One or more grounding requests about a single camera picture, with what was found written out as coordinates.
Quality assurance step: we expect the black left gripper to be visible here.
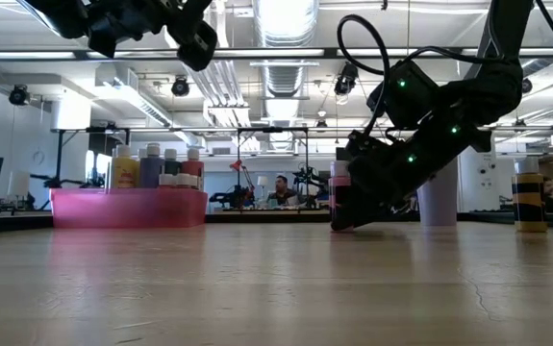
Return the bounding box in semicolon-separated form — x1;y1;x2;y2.
86;0;219;73

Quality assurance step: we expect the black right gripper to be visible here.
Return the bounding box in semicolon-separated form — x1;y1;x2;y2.
331;122;493;232

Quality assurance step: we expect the large black paint bottle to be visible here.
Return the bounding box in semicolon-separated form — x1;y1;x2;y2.
163;147;183;177

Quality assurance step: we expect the large purple paint bottle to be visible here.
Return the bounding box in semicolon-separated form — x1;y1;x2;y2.
139;142;166;189

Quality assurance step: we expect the large red paint bottle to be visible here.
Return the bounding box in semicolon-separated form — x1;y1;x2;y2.
181;146;206;192

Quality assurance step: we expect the large yellow paint bottle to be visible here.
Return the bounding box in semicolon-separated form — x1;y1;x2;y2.
111;143;141;189

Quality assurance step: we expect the small pink paint bottle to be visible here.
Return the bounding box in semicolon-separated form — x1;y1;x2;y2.
328;160;354;234

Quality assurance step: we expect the small ochre paint bottle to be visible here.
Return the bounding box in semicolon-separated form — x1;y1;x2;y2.
511;157;549;234

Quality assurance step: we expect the lavender cup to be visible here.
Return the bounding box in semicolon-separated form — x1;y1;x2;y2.
416;158;459;227

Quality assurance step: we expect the person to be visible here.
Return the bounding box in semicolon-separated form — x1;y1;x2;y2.
266;175;302;207

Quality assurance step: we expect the white round pillar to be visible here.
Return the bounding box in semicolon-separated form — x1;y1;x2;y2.
458;143;501;212

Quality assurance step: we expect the red desk lamp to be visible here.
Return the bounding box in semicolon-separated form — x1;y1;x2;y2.
229;160;257;193

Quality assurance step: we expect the black overhead beam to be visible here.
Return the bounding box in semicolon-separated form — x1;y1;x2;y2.
0;46;553;62

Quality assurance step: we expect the pink plastic bin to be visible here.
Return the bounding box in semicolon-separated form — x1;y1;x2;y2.
49;187;209;230

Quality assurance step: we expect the white box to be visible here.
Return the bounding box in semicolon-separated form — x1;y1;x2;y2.
7;170;31;197

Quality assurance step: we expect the black workstation frame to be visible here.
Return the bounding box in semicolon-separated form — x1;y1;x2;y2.
235;126;312;213
54;126;132;189

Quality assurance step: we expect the white rectangular air duct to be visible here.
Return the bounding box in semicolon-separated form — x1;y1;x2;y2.
93;64;176;129

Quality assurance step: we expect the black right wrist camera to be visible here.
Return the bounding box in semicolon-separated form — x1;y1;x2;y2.
366;60;439;130

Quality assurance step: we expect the silver ceiling air duct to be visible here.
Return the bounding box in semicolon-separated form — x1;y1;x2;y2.
251;0;320;150

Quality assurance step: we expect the black hanging camera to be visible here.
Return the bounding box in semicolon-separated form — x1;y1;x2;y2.
332;61;360;96

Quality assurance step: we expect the thin hanging wire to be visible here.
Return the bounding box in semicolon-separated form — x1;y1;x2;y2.
403;0;412;49

